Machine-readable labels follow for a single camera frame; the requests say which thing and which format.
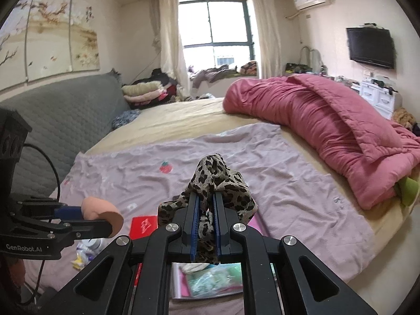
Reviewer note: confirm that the left cream curtain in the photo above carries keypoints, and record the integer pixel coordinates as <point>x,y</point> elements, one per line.
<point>164,15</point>

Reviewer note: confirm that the pink book tray box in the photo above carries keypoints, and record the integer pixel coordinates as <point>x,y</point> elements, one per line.
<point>179,290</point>

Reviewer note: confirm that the white purple snack packet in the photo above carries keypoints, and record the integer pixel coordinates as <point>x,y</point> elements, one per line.
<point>84,255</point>

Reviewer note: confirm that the blue patterned cloth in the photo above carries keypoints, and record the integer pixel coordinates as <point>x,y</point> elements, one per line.
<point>125,118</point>

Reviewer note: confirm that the white round tin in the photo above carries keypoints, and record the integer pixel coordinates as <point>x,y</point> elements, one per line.
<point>93,246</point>

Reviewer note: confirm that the pink red quilt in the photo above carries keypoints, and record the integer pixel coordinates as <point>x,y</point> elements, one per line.
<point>349,135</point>

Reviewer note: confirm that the purple strawberry print blanket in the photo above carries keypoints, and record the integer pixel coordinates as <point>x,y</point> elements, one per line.
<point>296,253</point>

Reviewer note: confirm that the leopard print cloth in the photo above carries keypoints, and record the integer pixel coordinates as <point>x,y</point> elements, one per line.
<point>211,175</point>

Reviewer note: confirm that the right cream curtain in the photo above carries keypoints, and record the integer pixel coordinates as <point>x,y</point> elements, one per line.
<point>268,38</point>

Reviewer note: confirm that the window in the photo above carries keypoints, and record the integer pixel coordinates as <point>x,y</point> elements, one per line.
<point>215,33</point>

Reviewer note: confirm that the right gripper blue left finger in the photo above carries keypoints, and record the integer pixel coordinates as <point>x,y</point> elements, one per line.
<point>195,227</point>

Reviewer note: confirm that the floral white scrunchie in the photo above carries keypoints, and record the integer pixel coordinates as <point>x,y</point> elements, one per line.
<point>190,268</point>

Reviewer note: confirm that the green pillow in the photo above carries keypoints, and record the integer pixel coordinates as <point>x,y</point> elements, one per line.
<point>407,189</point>

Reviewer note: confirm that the black wall television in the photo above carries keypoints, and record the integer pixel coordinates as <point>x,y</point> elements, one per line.
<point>371,46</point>

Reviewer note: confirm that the clothes pile on sill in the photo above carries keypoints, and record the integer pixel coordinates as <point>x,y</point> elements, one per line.
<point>214,74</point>

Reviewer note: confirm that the wall painting panels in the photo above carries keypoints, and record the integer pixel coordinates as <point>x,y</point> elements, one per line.
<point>45,38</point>

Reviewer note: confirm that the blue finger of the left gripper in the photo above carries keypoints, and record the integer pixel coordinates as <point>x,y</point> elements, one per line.
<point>68,213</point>

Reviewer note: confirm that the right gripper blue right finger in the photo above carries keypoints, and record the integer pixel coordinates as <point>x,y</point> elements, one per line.
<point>218,223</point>

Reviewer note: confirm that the folded blankets stack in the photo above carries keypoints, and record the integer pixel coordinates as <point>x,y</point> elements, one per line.
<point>143,93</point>

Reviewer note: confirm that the air conditioner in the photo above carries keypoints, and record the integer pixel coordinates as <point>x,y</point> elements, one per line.
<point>302,5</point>

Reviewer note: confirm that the green tissue packet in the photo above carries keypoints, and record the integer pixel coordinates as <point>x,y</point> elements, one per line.
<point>215,281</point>

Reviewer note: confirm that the white drawer cabinet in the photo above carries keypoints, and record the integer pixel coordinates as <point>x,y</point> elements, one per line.
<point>385,100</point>

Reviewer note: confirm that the red tissue pack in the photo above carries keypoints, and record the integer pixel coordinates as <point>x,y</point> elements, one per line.
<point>143,226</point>

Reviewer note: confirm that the cream curtain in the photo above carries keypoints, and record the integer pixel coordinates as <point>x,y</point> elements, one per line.
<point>164,15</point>
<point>268,38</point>

